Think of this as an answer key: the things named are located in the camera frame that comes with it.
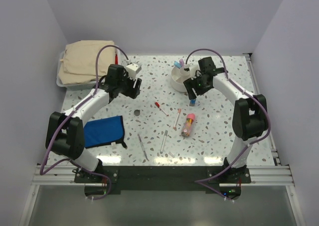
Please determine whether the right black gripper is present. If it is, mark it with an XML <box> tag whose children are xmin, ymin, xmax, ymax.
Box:
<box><xmin>184</xmin><ymin>72</ymin><xmax>211</xmax><ymax>100</ymax></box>

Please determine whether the blue cylindrical stamp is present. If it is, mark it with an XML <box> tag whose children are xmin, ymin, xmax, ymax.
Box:
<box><xmin>189</xmin><ymin>99</ymin><xmax>196</xmax><ymax>106</ymax></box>

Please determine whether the blue cap highlighter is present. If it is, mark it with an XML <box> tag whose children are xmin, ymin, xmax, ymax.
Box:
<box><xmin>174</xmin><ymin>61</ymin><xmax>181</xmax><ymax>68</ymax></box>

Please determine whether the pink purple highlighter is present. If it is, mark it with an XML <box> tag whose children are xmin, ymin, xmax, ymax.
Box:
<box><xmin>179</xmin><ymin>59</ymin><xmax>184</xmax><ymax>67</ymax></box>

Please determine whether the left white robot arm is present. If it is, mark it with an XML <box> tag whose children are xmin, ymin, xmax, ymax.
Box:
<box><xmin>40</xmin><ymin>63</ymin><xmax>142</xmax><ymax>182</ymax></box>

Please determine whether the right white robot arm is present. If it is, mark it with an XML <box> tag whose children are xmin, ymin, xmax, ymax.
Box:
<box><xmin>183</xmin><ymin>57</ymin><xmax>270</xmax><ymax>183</ymax></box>

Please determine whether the round white divided organizer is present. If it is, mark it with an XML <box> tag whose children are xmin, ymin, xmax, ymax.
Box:
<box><xmin>170</xmin><ymin>66</ymin><xmax>188</xmax><ymax>93</ymax></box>

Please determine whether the white plastic basket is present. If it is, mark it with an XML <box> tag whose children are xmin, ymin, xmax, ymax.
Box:
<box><xmin>56</xmin><ymin>51</ymin><xmax>96</xmax><ymax>90</ymax></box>

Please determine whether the small grey round cap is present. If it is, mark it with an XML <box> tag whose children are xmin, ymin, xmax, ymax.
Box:
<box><xmin>134</xmin><ymin>109</ymin><xmax>141</xmax><ymax>116</ymax></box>

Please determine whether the red cap white pen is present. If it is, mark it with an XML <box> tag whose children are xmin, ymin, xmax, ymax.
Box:
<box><xmin>155</xmin><ymin>102</ymin><xmax>169</xmax><ymax>116</ymax></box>

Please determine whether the pink cap clear tube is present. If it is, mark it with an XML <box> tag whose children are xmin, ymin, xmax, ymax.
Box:
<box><xmin>181</xmin><ymin>113</ymin><xmax>195</xmax><ymax>137</ymax></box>

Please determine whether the beige folded cloth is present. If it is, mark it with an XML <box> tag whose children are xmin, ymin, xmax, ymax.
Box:
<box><xmin>58</xmin><ymin>40</ymin><xmax>116</xmax><ymax>84</ymax></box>

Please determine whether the blue fabric pouch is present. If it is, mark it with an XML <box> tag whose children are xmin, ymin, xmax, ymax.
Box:
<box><xmin>84</xmin><ymin>116</ymin><xmax>127</xmax><ymax>149</ymax></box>

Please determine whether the thin metal craft knife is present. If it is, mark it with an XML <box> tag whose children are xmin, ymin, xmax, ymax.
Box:
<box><xmin>138</xmin><ymin>134</ymin><xmax>149</xmax><ymax>161</ymax></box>

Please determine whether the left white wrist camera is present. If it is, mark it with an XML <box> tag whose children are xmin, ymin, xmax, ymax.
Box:
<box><xmin>125</xmin><ymin>63</ymin><xmax>142</xmax><ymax>80</ymax></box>

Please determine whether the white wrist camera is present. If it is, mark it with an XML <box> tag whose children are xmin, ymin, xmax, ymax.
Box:
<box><xmin>125</xmin><ymin>63</ymin><xmax>142</xmax><ymax>80</ymax></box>
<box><xmin>180</xmin><ymin>64</ymin><xmax>199</xmax><ymax>79</ymax></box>

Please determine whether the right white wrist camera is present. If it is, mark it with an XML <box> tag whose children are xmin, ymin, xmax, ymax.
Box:
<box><xmin>180</xmin><ymin>64</ymin><xmax>199</xmax><ymax>79</ymax></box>

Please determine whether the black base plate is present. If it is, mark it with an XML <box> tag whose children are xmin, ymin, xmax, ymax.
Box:
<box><xmin>72</xmin><ymin>166</ymin><xmax>252</xmax><ymax>196</ymax></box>

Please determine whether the aluminium frame rail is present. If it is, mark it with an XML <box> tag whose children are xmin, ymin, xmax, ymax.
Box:
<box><xmin>31</xmin><ymin>166</ymin><xmax>294</xmax><ymax>186</ymax></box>

